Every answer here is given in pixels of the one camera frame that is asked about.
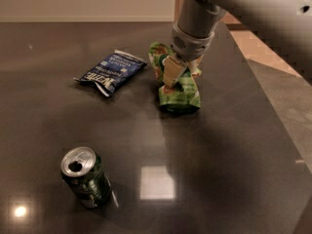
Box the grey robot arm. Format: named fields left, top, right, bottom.
left=163, top=0, right=312, bottom=87

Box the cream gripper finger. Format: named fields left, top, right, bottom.
left=163, top=55, right=187, bottom=88
left=189, top=57, right=203, bottom=76

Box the green soda can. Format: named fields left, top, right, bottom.
left=60, top=146, right=111, bottom=209

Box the blue chip bag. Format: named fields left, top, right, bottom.
left=75, top=50, right=147, bottom=98

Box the green rice chip bag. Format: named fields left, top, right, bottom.
left=148, top=42, right=201, bottom=114

